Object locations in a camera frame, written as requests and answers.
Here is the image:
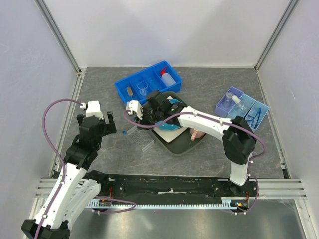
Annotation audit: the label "clear acrylic tube rack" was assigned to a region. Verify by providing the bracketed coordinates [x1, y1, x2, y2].
[127, 126, 154, 152]

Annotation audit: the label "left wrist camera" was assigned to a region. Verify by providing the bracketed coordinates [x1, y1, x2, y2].
[80, 101, 104, 120]

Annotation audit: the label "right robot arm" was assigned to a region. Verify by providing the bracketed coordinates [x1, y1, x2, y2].
[136, 90, 256, 196]

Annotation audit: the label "aluminium frame post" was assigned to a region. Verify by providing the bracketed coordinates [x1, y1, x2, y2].
[253, 0, 300, 73]
[33, 0, 83, 75]

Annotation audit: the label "pink ceramic mug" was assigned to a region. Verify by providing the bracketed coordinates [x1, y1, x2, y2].
[190, 128, 206, 141]

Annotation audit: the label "right aluminium frame post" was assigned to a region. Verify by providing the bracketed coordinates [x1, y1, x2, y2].
[253, 0, 300, 73]

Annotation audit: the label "white square plate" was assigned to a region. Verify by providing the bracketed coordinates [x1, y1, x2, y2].
[153, 96, 187, 143]

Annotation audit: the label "glass jar with lid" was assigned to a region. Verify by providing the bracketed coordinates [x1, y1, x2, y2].
[222, 92, 233, 108]

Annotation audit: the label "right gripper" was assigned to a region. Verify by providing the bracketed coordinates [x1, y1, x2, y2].
[135, 107, 162, 131]

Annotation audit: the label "white wash bottle red cap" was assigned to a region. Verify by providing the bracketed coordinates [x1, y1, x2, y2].
[160, 66, 175, 87]

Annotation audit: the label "light blue three-compartment box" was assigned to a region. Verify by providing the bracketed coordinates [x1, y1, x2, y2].
[214, 87, 270, 131]

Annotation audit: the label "teal polka dot plate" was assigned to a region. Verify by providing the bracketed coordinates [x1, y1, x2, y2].
[158, 97, 187, 131]

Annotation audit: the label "dark green tray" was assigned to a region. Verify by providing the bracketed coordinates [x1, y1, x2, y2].
[135, 90, 206, 156]

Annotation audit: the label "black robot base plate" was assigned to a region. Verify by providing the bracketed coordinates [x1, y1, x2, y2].
[84, 170, 258, 203]

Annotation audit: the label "glass flask with stopper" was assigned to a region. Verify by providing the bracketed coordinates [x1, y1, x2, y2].
[232, 95, 248, 113]

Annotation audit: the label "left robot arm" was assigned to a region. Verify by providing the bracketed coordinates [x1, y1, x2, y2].
[21, 112, 117, 239]

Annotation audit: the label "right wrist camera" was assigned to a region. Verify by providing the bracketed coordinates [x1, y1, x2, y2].
[126, 100, 143, 120]

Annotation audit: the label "blue safety glasses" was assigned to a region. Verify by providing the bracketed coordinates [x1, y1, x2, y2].
[246, 108, 262, 130]

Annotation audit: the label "blue divided storage bin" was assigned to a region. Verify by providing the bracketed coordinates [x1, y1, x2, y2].
[114, 61, 182, 105]

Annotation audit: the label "left aluminium frame post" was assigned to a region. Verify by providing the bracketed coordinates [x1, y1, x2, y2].
[33, 0, 83, 75]

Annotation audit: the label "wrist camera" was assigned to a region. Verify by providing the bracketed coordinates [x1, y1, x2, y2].
[80, 101, 104, 120]
[126, 100, 143, 120]

